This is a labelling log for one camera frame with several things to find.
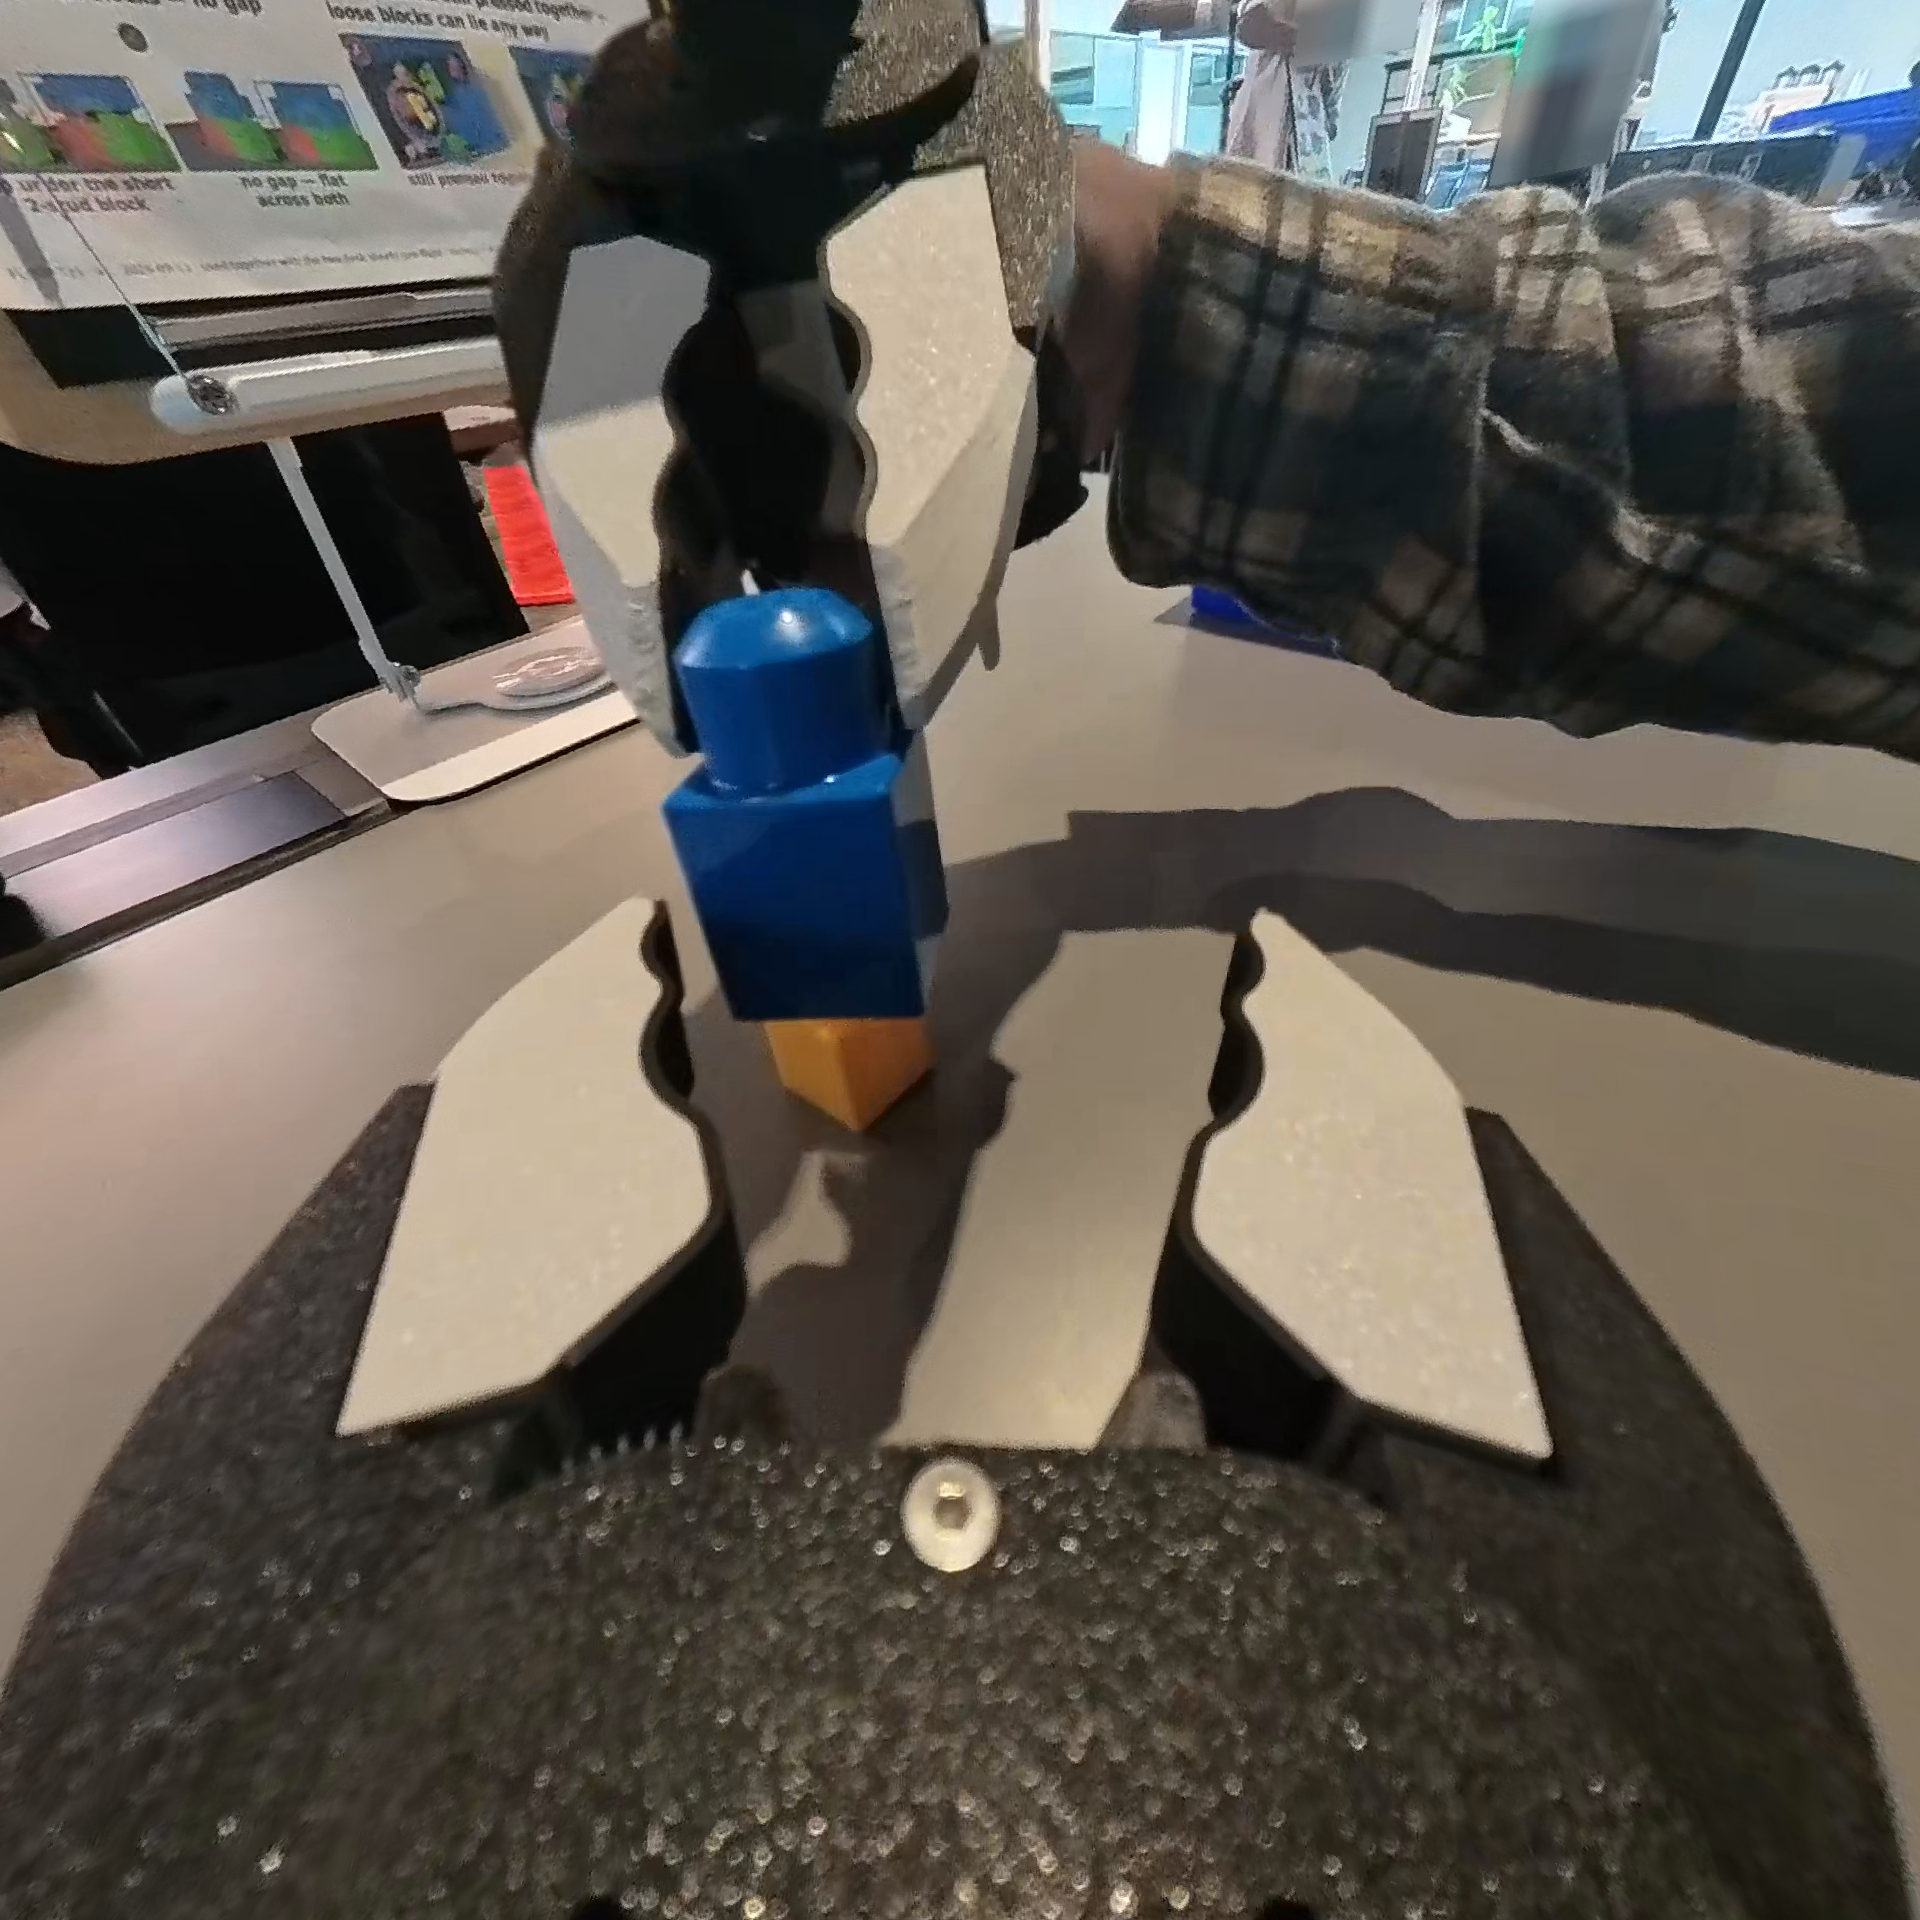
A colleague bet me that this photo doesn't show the blue mega block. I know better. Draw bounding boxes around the blue mega block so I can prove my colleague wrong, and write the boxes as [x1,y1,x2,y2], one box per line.
[662,588,951,1025]

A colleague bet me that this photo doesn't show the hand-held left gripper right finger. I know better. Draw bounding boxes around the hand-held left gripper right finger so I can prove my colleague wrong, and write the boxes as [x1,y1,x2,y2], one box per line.
[1180,905,1558,1464]

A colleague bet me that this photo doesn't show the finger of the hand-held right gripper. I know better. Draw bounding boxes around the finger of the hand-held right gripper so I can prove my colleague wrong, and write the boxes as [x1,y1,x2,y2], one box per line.
[821,156,1047,737]
[531,235,752,751]

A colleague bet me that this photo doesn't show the yellow one-stud block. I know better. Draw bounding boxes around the yellow one-stud block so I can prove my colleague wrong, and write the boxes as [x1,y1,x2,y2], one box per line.
[761,1015,935,1132]

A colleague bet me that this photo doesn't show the orange traffic cone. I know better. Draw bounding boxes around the orange traffic cone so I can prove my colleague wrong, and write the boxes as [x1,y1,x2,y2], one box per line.
[482,455,580,609]

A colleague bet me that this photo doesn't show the wooden instruction sheet board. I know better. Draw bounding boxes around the wooden instruction sheet board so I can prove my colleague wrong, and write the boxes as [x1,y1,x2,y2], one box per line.
[0,0,647,460]

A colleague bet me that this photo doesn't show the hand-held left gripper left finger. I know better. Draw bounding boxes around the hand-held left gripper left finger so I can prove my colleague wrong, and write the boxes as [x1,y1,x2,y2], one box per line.
[333,895,734,1439]

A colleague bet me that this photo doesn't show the blue plastic bin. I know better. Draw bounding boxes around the blue plastic bin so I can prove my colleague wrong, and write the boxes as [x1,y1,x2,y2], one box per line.
[1188,581,1339,658]

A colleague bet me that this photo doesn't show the black high-back chair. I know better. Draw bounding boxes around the black high-back chair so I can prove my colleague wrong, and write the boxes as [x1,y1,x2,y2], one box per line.
[0,412,528,773]

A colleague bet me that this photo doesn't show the person's right hand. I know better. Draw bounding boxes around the person's right hand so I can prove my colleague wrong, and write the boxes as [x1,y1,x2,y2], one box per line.
[1067,137,1180,310]

